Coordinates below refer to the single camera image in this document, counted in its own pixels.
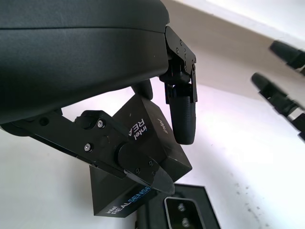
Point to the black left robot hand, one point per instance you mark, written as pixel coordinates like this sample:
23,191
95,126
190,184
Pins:
71,59

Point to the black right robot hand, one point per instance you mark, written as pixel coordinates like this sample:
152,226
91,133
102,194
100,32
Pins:
274,88

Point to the black RealSense box lid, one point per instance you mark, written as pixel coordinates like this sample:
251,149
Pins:
164,145

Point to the small silver depth camera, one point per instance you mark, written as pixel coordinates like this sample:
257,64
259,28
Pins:
183,212

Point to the black camera box base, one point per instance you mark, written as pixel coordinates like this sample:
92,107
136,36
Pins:
207,207

